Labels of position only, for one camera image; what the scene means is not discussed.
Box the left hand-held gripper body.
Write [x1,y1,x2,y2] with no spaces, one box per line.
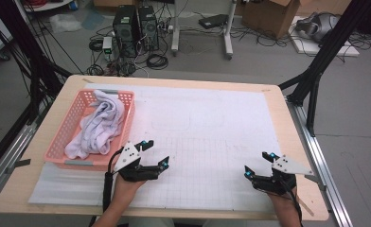
[113,141,163,183]

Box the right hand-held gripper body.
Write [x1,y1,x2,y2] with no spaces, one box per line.
[251,154,314,196]

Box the lilac printed towel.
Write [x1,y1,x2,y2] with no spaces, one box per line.
[63,89,127,161]

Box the pink plastic basket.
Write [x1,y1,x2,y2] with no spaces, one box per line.
[44,88,136,172]

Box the person's left hand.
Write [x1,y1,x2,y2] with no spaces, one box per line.
[112,174,146,204]

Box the person's right hand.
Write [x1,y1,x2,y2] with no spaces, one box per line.
[268,188,301,219]

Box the small white power box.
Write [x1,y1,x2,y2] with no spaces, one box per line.
[101,36,114,61]

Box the white metal stand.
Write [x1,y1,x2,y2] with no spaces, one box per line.
[170,0,239,61]

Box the white floor board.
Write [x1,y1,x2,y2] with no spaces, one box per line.
[288,15,361,58]

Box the wide black computer tower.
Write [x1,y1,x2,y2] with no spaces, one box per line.
[112,5,140,59]

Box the narrow black computer tower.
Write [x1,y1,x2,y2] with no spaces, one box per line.
[137,5,160,52]

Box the brown cardboard box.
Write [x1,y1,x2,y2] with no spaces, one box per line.
[241,0,301,40]

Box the flat black device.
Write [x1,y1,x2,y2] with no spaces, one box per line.
[198,13,229,30]

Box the clear plastic bag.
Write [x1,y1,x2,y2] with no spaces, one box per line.
[49,12,82,33]

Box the round white table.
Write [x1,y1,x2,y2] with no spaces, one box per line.
[22,0,75,13]

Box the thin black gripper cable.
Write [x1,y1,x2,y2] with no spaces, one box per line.
[279,175,305,227]

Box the silver aluminium rail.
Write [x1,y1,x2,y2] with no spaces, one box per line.
[286,97,354,227]
[0,103,49,207]

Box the coil of black cable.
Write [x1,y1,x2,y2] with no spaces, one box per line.
[146,53,169,71]

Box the black metal frame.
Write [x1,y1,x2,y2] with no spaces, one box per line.
[277,0,371,137]
[0,0,73,125]

